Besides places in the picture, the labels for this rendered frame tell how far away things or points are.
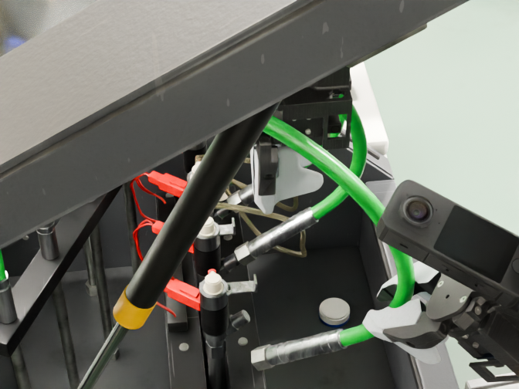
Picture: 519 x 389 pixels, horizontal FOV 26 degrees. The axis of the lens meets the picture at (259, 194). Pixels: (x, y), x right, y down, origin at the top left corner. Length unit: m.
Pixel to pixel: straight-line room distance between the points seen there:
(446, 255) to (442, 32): 2.62
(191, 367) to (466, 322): 0.45
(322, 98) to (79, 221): 0.38
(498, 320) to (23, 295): 0.50
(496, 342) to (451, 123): 2.25
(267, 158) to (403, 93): 2.24
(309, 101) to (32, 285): 0.38
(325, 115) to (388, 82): 2.27
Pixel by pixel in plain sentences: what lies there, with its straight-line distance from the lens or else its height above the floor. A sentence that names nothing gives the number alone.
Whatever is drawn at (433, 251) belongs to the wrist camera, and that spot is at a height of 1.36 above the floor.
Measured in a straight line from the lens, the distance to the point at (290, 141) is 0.83.
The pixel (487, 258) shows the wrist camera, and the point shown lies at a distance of 0.81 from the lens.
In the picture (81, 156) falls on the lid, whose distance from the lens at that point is 0.48.
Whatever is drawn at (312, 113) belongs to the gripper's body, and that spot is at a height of 1.36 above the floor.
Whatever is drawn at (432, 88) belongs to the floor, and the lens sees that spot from 3.18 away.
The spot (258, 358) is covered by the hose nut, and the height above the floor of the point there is 1.13.
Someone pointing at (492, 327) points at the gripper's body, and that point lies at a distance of 0.84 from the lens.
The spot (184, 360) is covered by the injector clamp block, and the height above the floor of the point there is 0.98.
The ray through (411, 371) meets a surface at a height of 0.92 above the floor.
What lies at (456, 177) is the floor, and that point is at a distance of 2.91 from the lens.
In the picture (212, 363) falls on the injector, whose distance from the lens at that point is 1.18.
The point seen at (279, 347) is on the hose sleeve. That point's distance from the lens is 1.01.
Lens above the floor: 1.93
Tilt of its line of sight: 43 degrees down
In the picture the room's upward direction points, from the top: straight up
